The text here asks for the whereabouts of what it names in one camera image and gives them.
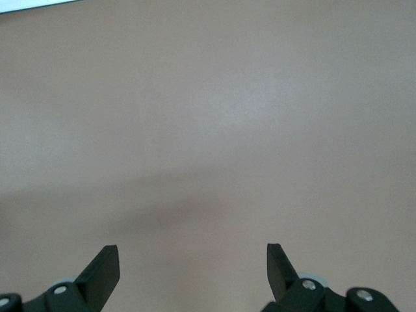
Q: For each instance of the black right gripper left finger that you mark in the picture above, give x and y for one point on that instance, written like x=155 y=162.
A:
x=94 y=286

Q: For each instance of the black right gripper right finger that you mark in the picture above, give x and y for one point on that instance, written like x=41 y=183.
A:
x=286 y=286

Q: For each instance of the brown table cover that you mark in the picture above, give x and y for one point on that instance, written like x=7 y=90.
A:
x=208 y=130

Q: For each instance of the white table edge strip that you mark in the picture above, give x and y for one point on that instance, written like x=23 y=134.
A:
x=26 y=5

